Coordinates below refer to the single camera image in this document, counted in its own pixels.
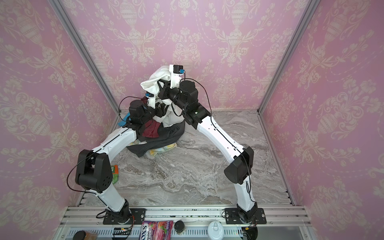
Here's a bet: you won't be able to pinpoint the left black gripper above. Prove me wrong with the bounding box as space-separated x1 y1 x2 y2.
139 97 169 125

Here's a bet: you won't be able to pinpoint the white cloth garment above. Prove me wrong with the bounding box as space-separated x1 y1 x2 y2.
141 65 185 128

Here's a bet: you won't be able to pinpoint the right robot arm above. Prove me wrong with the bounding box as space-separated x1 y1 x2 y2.
158 80 258 224

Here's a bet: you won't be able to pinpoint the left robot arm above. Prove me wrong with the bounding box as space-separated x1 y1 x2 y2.
72 100 167 224

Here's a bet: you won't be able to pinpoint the pastel tie-dye cloth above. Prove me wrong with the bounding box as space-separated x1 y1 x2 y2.
127 141 178 158

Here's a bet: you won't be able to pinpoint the maroon shirt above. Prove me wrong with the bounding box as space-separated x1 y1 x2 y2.
139 104 161 141

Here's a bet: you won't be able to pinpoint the dark grey jeans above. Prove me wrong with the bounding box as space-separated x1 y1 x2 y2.
127 121 185 158

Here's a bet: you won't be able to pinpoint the teal blue shirt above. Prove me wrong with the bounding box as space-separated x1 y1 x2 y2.
118 115 131 127

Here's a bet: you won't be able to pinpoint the green snack packet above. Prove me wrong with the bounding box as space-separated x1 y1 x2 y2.
111 165 119 184

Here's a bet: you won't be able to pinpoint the black round knob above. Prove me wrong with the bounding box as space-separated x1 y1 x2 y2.
174 220 186 235

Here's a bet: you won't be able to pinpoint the pink candy bag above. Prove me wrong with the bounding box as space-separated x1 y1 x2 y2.
139 221 174 240

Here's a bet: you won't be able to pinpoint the brown bottle with black cap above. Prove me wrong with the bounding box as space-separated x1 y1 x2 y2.
72 230 98 240

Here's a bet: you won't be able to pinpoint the black round object right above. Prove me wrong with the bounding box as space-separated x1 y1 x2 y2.
242 227 259 240

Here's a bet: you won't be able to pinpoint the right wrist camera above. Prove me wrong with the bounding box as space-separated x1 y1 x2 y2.
169 65 185 89

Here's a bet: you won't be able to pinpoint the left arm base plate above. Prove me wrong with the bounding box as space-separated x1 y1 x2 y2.
103 208 146 225

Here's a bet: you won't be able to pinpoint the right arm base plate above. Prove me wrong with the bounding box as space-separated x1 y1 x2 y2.
224 208 267 225

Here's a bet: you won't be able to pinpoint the left corner aluminium post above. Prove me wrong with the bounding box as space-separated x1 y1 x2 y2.
48 0 118 114

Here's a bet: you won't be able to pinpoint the corner aluminium post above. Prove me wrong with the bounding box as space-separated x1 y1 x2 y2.
258 0 321 115
48 0 118 114

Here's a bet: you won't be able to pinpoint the front aluminium rail frame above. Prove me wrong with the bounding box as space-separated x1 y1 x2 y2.
53 204 316 240

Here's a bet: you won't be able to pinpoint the right corner aluminium post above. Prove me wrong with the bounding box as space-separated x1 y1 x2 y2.
258 0 321 115

